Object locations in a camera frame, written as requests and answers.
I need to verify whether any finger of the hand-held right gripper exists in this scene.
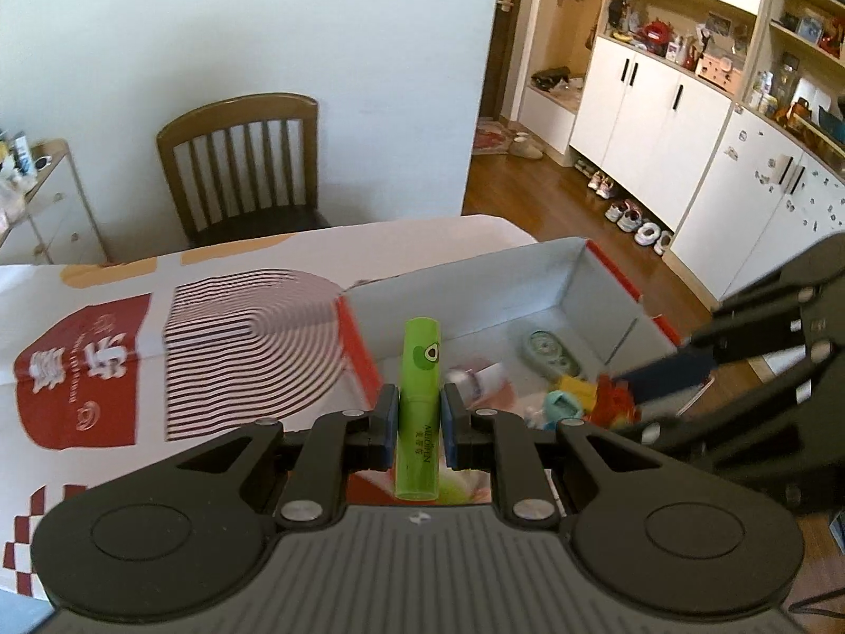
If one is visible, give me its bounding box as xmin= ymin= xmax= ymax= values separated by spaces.
xmin=619 ymin=232 xmax=845 ymax=405
xmin=614 ymin=351 xmax=845 ymax=448

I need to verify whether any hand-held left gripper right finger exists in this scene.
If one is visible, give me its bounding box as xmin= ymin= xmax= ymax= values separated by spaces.
xmin=441 ymin=384 xmax=754 ymax=528

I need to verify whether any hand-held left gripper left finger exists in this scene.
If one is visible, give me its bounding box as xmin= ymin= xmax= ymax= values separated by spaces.
xmin=86 ymin=384 xmax=401 ymax=529

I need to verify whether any small pink white bottle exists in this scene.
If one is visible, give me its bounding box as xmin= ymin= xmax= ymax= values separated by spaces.
xmin=445 ymin=360 xmax=511 ymax=405

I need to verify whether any red orange toy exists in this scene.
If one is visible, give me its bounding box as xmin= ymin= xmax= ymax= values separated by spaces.
xmin=589 ymin=375 xmax=640 ymax=428

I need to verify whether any bright green printed tube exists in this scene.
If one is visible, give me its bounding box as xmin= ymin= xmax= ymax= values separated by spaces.
xmin=395 ymin=317 xmax=442 ymax=501

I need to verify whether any yellow rectangular box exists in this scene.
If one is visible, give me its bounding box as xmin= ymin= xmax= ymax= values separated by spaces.
xmin=556 ymin=375 xmax=598 ymax=411

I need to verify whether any green correction tape dispenser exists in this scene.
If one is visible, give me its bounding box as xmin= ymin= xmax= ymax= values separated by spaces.
xmin=523 ymin=329 xmax=582 ymax=380

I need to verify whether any red cardboard box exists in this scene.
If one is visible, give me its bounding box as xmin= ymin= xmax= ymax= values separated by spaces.
xmin=336 ymin=234 xmax=717 ymax=506

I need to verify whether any row of shoes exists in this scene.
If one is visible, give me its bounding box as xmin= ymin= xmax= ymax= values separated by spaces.
xmin=571 ymin=157 xmax=675 ymax=256

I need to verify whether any pair of beige slippers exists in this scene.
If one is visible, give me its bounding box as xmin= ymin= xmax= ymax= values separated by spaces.
xmin=507 ymin=132 xmax=546 ymax=161

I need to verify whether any red patterned door mat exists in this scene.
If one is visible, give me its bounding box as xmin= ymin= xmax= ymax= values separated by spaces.
xmin=471 ymin=117 xmax=525 ymax=157

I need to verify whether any pink mini drawer box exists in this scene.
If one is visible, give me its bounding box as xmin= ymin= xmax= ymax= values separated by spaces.
xmin=696 ymin=53 xmax=735 ymax=92

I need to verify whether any brown wooden chair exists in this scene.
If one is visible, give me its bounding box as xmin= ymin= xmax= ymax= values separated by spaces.
xmin=156 ymin=92 xmax=331 ymax=248

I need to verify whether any dark brown door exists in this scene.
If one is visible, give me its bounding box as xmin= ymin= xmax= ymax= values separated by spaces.
xmin=476 ymin=0 xmax=524 ymax=123

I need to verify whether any white drawer cabinet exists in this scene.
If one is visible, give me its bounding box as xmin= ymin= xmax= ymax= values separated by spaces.
xmin=0 ymin=138 xmax=108 ymax=266

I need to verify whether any pile of small packages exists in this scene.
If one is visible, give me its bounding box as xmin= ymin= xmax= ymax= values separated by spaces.
xmin=0 ymin=128 xmax=57 ymax=179

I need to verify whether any white cabinet wall unit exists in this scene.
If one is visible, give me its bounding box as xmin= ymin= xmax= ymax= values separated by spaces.
xmin=518 ymin=0 xmax=845 ymax=308

